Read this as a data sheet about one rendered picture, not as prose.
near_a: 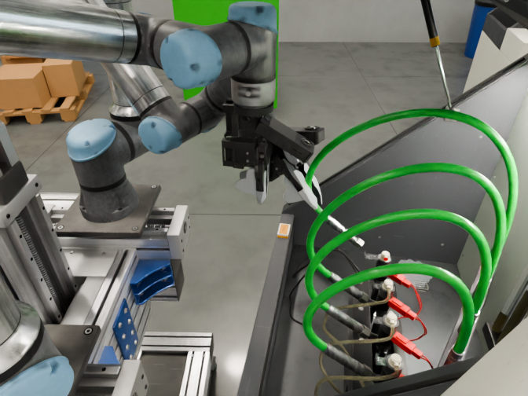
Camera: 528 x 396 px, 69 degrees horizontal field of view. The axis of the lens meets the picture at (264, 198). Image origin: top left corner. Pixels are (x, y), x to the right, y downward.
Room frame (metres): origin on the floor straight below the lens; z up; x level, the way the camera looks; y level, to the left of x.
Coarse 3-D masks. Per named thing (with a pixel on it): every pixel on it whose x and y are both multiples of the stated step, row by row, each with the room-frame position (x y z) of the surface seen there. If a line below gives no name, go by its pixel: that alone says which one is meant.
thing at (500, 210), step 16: (384, 176) 0.51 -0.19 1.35; (400, 176) 0.51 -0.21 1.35; (464, 176) 0.49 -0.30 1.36; (480, 176) 0.49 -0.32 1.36; (352, 192) 0.52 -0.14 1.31; (496, 192) 0.48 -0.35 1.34; (496, 208) 0.48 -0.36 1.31; (320, 224) 0.53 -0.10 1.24; (496, 224) 0.48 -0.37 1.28; (496, 240) 0.48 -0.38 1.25; (496, 256) 0.47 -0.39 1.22; (320, 272) 0.53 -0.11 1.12; (352, 288) 0.51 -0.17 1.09
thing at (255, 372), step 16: (288, 240) 0.81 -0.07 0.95; (272, 256) 0.75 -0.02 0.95; (288, 256) 0.82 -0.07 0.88; (272, 272) 0.69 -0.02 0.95; (272, 288) 0.64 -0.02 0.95; (272, 304) 0.59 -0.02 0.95; (256, 320) 0.55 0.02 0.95; (272, 320) 0.55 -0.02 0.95; (256, 336) 0.50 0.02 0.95; (272, 336) 0.51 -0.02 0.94; (256, 352) 0.47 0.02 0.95; (272, 352) 0.54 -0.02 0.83; (256, 368) 0.43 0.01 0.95; (240, 384) 0.40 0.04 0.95; (256, 384) 0.40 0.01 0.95
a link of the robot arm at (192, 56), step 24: (168, 24) 0.60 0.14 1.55; (192, 24) 0.59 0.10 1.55; (216, 24) 0.59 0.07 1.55; (168, 48) 0.53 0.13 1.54; (192, 48) 0.52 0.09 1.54; (216, 48) 0.54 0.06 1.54; (240, 48) 0.57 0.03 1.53; (168, 72) 0.54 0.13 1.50; (192, 72) 0.51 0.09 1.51; (216, 72) 0.53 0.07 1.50; (240, 72) 0.59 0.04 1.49
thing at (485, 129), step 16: (400, 112) 0.61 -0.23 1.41; (416, 112) 0.60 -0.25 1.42; (432, 112) 0.60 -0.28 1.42; (448, 112) 0.59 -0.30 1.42; (352, 128) 0.64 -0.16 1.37; (368, 128) 0.63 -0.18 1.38; (480, 128) 0.57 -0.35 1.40; (336, 144) 0.64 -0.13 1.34; (496, 144) 0.57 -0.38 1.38; (320, 160) 0.65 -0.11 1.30; (512, 160) 0.56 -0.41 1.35; (512, 176) 0.55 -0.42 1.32; (512, 192) 0.55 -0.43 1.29; (320, 208) 0.65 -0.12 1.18; (512, 208) 0.55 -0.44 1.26
